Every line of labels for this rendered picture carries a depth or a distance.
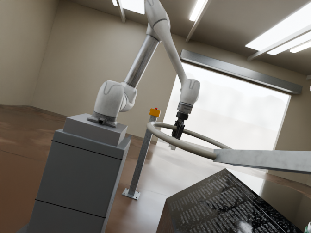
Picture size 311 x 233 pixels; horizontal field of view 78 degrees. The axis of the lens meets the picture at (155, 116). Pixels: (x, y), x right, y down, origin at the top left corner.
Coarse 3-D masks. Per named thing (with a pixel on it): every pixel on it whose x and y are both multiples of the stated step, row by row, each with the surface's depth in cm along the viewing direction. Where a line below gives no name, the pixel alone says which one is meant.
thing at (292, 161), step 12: (216, 156) 72; (228, 156) 68; (240, 156) 64; (252, 156) 60; (264, 156) 57; (276, 156) 54; (288, 156) 51; (300, 156) 49; (264, 168) 66; (276, 168) 53; (288, 168) 50; (300, 168) 48
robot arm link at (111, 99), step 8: (104, 88) 118; (112, 88) 117; (120, 88) 120; (104, 96) 116; (112, 96) 117; (120, 96) 120; (96, 104) 119; (104, 104) 116; (112, 104) 118; (120, 104) 123; (104, 112) 117; (112, 112) 119
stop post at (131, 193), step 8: (152, 112) 227; (160, 112) 232; (152, 120) 229; (144, 136) 229; (144, 144) 229; (144, 152) 229; (144, 160) 235; (136, 168) 230; (136, 176) 230; (136, 184) 230; (128, 192) 231; (136, 192) 241
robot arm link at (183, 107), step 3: (180, 102) 115; (180, 105) 114; (183, 105) 113; (186, 105) 113; (189, 105) 113; (192, 105) 114; (177, 108) 117; (180, 108) 114; (183, 108) 113; (186, 108) 113; (189, 108) 113; (192, 108) 115; (180, 111) 115; (183, 111) 113; (186, 111) 113; (189, 111) 114
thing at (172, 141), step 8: (152, 128) 85; (168, 128) 115; (176, 128) 116; (160, 136) 79; (168, 136) 77; (200, 136) 116; (176, 144) 74; (184, 144) 73; (216, 144) 110; (192, 152) 73; (200, 152) 72; (208, 152) 72
